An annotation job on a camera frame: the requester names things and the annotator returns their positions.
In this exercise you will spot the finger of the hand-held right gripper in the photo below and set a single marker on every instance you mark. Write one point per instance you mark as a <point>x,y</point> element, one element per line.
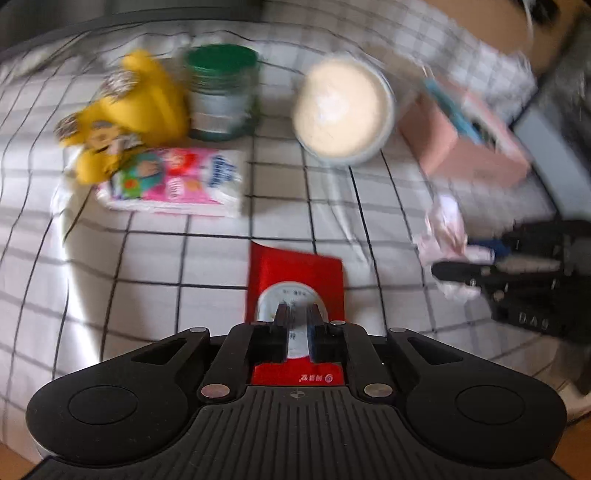
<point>461,272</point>
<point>531,240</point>

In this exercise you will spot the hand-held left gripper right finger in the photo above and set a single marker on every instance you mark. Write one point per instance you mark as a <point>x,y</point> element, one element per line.
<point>316,340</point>

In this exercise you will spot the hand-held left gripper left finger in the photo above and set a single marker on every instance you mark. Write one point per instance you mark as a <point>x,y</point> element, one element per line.
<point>272,341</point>

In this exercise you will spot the pink rabbit print tissue packet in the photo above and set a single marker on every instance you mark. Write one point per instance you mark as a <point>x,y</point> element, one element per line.
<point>445,226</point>

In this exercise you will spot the red wet wipes packet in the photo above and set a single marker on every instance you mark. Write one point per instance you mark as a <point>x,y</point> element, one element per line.
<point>295,272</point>

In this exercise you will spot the pink cardboard box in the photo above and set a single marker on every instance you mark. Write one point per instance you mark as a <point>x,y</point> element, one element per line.
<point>438,143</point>

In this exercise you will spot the blue and white packet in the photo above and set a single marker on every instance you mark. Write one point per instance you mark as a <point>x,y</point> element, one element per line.
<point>455,110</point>

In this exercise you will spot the dark grey panel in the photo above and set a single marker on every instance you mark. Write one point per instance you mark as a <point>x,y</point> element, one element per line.
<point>549,138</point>

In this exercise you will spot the colourful printed tissue pack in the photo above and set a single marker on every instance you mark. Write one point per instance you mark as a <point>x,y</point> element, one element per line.
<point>184,184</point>

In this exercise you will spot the round cream case blue rim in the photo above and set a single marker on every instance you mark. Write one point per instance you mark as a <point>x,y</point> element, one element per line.
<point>341,108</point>

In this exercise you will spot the glass jar with green lid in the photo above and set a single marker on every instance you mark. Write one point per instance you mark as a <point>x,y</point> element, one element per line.
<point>221,92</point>

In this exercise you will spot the yellow plush toy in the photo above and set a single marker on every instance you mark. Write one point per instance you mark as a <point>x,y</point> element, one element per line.
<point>152,106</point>

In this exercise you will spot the dark computer monitor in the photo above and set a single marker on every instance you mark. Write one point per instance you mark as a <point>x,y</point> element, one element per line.
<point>92,14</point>

